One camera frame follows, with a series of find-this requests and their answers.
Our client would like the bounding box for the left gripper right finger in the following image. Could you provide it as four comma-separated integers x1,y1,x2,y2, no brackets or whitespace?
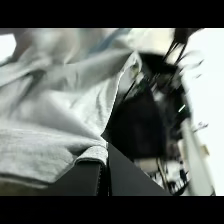
107,142,172,197

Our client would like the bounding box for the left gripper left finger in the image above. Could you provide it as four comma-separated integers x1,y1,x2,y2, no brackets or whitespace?
42,159,108,197

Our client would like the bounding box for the grey shirt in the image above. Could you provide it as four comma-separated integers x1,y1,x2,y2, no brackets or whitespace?
0,28,145,191

